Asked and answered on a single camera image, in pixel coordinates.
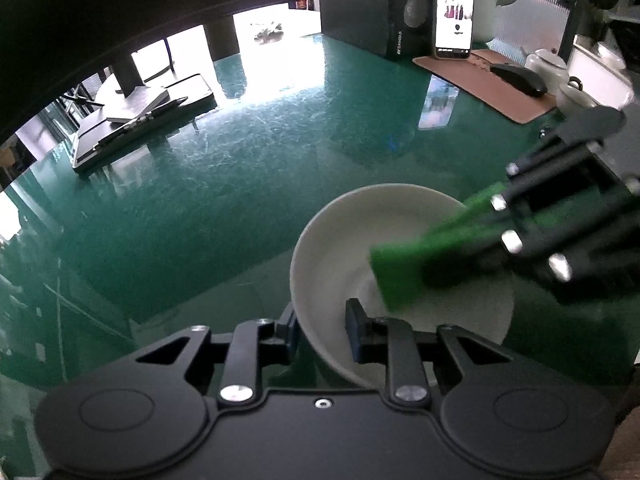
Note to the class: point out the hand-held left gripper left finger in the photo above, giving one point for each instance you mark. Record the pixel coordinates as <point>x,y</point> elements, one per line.
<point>292,335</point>

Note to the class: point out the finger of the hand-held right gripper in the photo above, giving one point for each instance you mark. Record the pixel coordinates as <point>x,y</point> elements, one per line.
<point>545,175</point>
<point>530,255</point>

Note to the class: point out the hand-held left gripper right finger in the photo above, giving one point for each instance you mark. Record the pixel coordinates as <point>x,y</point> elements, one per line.
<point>356,332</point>

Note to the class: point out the green cleaning cloth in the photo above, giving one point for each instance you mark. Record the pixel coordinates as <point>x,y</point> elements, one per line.
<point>400,270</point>

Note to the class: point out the white bowl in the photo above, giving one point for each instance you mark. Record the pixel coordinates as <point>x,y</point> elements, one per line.
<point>340,230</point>

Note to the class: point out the white cup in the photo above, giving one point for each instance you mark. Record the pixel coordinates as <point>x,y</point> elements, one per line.
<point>575,97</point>

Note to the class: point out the brown desk mat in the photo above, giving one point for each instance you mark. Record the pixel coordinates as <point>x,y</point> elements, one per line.
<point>500,97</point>

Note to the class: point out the black computer mouse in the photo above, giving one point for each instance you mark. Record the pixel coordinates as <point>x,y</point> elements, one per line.
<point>520,80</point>

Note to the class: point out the white teapot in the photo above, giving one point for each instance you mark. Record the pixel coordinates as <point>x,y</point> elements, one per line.
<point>547,67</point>

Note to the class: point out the white container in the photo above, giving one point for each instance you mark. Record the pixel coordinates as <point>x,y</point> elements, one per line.
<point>605,80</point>

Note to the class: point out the smartphone with lit screen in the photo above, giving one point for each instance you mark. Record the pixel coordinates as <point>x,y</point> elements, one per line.
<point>454,15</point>

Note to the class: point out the white jug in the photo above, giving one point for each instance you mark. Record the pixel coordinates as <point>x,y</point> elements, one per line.
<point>487,0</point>

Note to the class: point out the black speaker box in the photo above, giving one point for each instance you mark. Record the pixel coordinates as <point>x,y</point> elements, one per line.
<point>355,5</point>

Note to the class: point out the black pen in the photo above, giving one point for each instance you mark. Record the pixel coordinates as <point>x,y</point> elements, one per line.
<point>170,106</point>

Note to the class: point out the grey notebook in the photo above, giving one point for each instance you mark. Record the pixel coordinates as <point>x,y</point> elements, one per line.
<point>140,102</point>

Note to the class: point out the small dark object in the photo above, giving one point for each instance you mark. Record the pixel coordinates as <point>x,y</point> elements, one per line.
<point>269,32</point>

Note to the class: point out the dark post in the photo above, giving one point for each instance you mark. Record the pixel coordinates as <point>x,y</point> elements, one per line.
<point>222,40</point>

